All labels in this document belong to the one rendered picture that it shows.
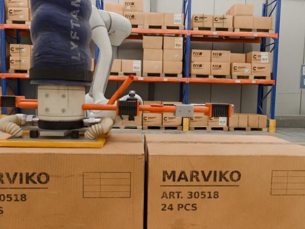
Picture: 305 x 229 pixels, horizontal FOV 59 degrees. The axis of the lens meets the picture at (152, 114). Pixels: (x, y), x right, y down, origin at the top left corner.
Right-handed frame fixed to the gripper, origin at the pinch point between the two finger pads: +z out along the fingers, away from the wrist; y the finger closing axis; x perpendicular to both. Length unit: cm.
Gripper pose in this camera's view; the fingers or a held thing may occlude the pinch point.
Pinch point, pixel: (131, 107)
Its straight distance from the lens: 104.4
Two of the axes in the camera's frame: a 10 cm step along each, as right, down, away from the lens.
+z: 0.6, 0.8, -9.9
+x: -10.0, -0.2, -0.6
